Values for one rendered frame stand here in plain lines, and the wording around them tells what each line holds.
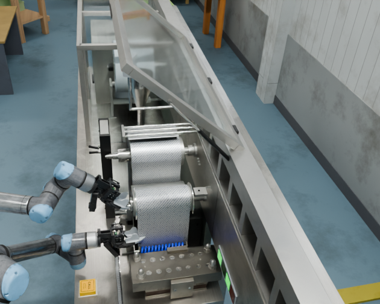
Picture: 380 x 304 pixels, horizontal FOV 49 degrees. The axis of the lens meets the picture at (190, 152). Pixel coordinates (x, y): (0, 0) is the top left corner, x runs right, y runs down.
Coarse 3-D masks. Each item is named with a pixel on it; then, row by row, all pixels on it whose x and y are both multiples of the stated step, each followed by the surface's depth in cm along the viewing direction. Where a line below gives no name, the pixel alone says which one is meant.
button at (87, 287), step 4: (80, 280) 189; (84, 280) 189; (88, 280) 189; (92, 280) 189; (80, 284) 187; (84, 284) 187; (88, 284) 187; (92, 284) 187; (80, 288) 185; (84, 288) 185; (88, 288) 186; (92, 288) 186; (80, 292) 184; (84, 292) 184; (88, 292) 184; (92, 292) 185
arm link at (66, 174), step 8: (56, 168) 164; (64, 168) 160; (72, 168) 163; (56, 176) 161; (64, 176) 161; (72, 176) 162; (80, 176) 164; (64, 184) 164; (72, 184) 164; (80, 184) 165
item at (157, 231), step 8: (184, 216) 187; (144, 224) 185; (152, 224) 186; (160, 224) 187; (168, 224) 188; (176, 224) 189; (184, 224) 190; (144, 232) 188; (152, 232) 189; (160, 232) 190; (168, 232) 191; (176, 232) 192; (184, 232) 193; (144, 240) 191; (152, 240) 192; (160, 240) 193; (168, 240) 194; (176, 240) 196; (184, 240) 197
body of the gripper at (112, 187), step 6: (96, 180) 171; (102, 180) 171; (108, 180) 175; (114, 180) 176; (96, 186) 168; (102, 186) 170; (108, 186) 171; (114, 186) 175; (90, 192) 169; (102, 192) 173; (108, 192) 171; (114, 192) 173; (102, 198) 172; (108, 198) 174; (114, 198) 175
